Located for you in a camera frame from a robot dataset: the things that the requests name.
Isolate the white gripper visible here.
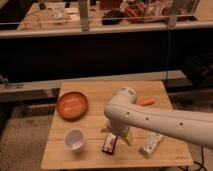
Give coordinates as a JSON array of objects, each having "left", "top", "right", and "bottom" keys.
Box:
[{"left": 101, "top": 120, "right": 133, "bottom": 146}]

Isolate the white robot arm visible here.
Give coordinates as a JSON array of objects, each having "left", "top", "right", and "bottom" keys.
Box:
[{"left": 104, "top": 86, "right": 213, "bottom": 150}]

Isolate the black rectangular candy box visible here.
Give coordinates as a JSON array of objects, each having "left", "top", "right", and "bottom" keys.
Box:
[{"left": 102, "top": 132, "right": 117, "bottom": 155}]

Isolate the white tube with cap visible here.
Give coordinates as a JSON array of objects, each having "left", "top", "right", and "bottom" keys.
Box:
[{"left": 139, "top": 132, "right": 163, "bottom": 158}]

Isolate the white paper cup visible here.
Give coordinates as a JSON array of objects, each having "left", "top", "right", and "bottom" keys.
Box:
[{"left": 64, "top": 129, "right": 85, "bottom": 154}]

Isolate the orange carrot toy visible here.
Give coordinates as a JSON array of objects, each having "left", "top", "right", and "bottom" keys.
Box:
[{"left": 139, "top": 99, "right": 155, "bottom": 106}]

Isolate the orange wooden bowl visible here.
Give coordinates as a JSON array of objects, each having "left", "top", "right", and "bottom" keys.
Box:
[{"left": 56, "top": 92, "right": 88, "bottom": 120}]

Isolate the black cap on shelf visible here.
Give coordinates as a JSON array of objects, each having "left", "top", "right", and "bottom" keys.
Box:
[{"left": 102, "top": 10, "right": 124, "bottom": 25}]

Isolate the red cluttered item on shelf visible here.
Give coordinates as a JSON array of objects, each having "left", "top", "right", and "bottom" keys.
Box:
[{"left": 124, "top": 4, "right": 145, "bottom": 23}]

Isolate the metal rail beam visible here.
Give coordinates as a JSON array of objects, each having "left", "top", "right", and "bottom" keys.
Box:
[{"left": 0, "top": 70, "right": 185, "bottom": 102}]

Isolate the black cable on floor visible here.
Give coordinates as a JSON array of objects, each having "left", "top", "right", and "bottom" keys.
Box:
[{"left": 186, "top": 146, "right": 213, "bottom": 171}]

